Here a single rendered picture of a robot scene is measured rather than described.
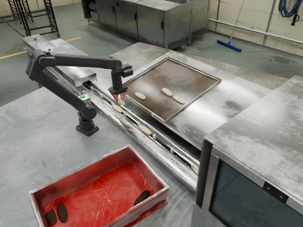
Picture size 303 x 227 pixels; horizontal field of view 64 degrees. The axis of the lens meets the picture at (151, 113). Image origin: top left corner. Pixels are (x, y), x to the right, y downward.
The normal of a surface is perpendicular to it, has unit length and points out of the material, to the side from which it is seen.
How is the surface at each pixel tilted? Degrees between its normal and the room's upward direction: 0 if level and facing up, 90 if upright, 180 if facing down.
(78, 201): 0
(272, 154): 0
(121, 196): 0
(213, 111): 10
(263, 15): 90
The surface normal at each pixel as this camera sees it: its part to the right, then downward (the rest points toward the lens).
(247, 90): -0.16, -0.72
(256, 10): -0.77, 0.39
